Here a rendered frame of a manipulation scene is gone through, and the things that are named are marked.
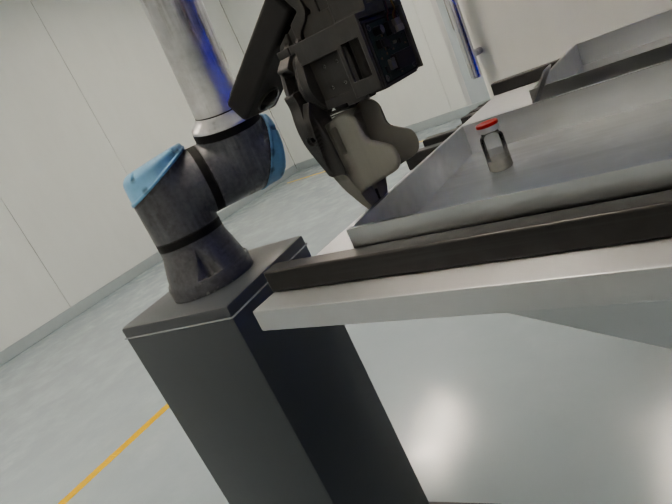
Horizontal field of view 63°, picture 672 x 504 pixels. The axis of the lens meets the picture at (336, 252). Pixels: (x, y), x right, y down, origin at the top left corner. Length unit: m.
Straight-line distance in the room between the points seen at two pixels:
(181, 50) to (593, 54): 0.61
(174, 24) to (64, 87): 5.27
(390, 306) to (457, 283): 0.05
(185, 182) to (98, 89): 5.42
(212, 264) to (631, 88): 0.64
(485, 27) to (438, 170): 0.84
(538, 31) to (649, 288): 1.06
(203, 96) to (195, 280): 0.29
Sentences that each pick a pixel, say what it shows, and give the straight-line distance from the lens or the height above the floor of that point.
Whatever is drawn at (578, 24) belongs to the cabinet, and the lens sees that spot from 1.30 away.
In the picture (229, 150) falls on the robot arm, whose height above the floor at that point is 0.98.
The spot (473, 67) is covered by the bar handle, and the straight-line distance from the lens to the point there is 1.34.
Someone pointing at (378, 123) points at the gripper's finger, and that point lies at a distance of 0.47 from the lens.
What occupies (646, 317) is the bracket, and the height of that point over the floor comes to 0.80.
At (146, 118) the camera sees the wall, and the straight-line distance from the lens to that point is 6.49.
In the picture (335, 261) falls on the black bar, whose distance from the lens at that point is 0.42.
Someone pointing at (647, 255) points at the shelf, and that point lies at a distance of 0.32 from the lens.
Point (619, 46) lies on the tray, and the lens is 0.94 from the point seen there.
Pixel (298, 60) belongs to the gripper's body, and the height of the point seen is 1.04.
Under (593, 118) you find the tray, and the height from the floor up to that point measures 0.88.
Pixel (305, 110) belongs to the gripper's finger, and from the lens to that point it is 0.43.
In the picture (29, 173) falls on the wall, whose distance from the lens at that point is 5.73.
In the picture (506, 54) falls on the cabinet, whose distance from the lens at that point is 1.37.
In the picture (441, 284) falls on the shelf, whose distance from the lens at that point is 0.36.
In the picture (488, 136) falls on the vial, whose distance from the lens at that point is 0.53.
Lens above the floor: 1.03
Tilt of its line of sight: 17 degrees down
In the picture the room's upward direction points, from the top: 25 degrees counter-clockwise
